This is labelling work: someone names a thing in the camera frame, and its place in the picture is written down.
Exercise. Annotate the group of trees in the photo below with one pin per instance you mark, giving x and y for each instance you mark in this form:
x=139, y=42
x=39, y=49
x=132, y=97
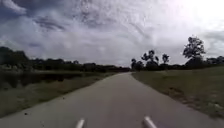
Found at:
x=166, y=62

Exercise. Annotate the robot's own part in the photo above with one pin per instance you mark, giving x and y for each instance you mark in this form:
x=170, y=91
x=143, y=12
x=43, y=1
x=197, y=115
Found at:
x=149, y=122
x=80, y=123

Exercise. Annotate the tall lone tree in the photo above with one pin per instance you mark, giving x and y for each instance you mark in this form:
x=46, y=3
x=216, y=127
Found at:
x=194, y=50

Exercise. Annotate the shaded grass verge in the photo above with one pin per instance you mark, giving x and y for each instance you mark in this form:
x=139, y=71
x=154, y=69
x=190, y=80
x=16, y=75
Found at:
x=40, y=93

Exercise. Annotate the pond water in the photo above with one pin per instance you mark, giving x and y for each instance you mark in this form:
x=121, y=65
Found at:
x=40, y=78

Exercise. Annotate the distant tree line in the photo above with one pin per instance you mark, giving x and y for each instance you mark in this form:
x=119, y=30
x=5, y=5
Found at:
x=60, y=63

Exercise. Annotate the grey paved path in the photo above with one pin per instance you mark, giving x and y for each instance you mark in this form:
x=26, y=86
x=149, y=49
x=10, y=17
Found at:
x=113, y=103

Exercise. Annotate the grass verge with bare patches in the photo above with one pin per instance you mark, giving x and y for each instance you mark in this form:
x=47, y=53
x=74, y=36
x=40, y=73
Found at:
x=190, y=85

